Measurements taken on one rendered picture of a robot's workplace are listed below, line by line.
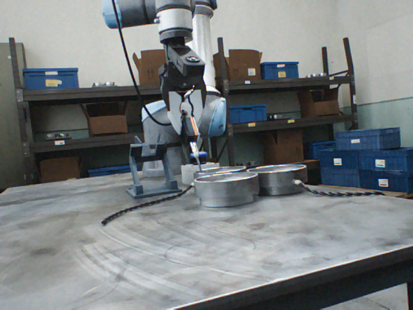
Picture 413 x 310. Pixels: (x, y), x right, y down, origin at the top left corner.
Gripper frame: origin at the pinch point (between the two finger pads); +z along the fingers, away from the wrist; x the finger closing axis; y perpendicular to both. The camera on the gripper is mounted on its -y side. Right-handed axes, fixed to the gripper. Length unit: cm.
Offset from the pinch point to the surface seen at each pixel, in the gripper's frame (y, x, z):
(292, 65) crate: 348, -245, -72
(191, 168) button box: 3.1, -0.9, 8.9
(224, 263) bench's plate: -48, 12, 13
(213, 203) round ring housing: -23.1, 3.9, 12.2
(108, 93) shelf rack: 328, -14, -48
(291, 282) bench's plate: -53, 9, 13
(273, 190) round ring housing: -21.6, -7.5, 12.0
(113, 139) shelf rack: 328, -14, -1
